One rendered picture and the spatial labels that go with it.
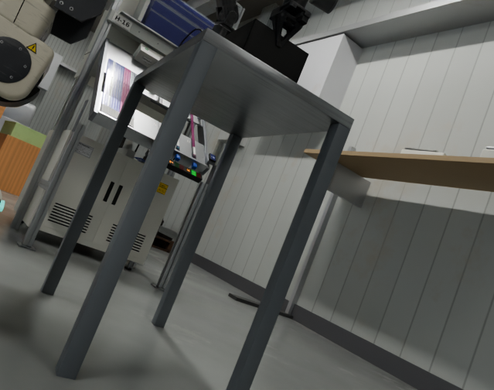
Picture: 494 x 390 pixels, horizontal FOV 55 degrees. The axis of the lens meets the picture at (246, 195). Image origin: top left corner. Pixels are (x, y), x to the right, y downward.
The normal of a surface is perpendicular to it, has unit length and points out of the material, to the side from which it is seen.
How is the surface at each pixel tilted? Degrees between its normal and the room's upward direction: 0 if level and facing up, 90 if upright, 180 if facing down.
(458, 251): 90
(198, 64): 90
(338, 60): 90
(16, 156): 90
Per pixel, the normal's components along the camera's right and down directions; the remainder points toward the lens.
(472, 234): -0.77, -0.37
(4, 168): 0.58, 0.14
